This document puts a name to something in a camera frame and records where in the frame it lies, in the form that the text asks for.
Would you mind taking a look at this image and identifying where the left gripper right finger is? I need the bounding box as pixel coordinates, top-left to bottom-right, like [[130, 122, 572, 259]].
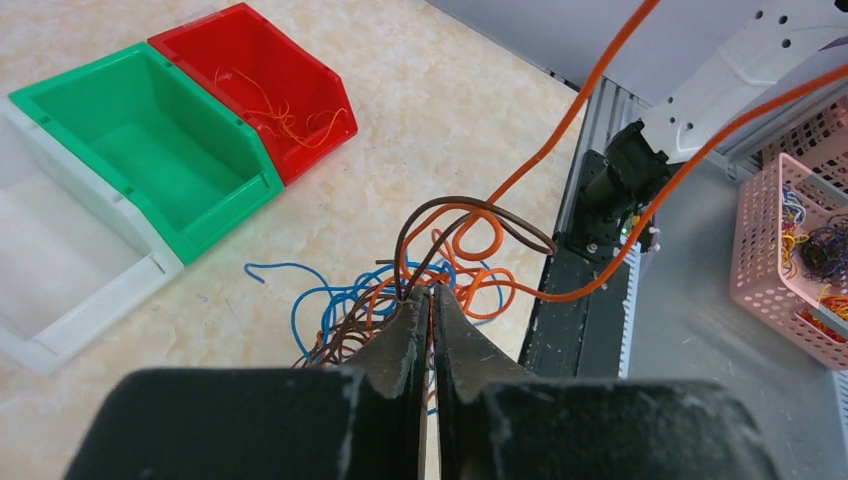
[[431, 286, 536, 479]]

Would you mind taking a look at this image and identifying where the green plastic bin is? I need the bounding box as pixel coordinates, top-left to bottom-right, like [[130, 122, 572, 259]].
[[9, 42, 284, 265]]

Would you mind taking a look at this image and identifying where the white plastic bin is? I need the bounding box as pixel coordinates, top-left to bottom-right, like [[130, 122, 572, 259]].
[[1, 98, 184, 374]]

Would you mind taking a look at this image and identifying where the brown cable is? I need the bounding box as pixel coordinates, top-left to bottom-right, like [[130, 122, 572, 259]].
[[291, 195, 559, 369]]

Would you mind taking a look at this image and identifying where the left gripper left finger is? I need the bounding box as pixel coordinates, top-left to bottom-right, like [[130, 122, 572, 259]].
[[345, 287, 431, 479]]

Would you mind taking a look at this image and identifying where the red plastic bin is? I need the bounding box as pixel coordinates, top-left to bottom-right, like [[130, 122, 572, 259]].
[[148, 3, 358, 186]]

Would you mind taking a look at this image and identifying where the white cable duct strip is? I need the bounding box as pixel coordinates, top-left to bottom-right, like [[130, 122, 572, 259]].
[[617, 242, 642, 380]]

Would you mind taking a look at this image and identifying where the pink perforated basket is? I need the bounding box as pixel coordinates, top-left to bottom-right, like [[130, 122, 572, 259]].
[[729, 96, 847, 371]]

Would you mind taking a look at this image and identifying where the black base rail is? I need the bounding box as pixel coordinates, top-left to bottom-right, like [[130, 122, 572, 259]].
[[518, 150, 627, 378]]

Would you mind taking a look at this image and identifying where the blue cable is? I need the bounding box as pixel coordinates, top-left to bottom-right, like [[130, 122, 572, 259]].
[[243, 259, 511, 415]]

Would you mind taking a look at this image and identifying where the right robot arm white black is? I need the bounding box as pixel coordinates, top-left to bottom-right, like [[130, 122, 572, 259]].
[[574, 1, 847, 223]]

